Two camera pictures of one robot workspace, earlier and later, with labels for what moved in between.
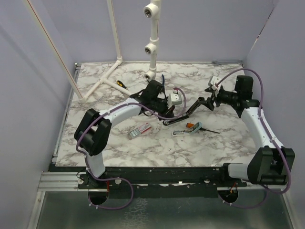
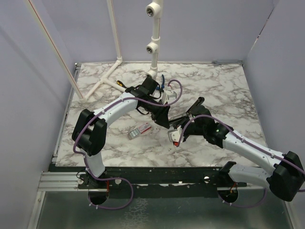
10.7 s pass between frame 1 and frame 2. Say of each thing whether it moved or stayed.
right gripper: moved
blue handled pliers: stayed
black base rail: stayed
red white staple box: stayed
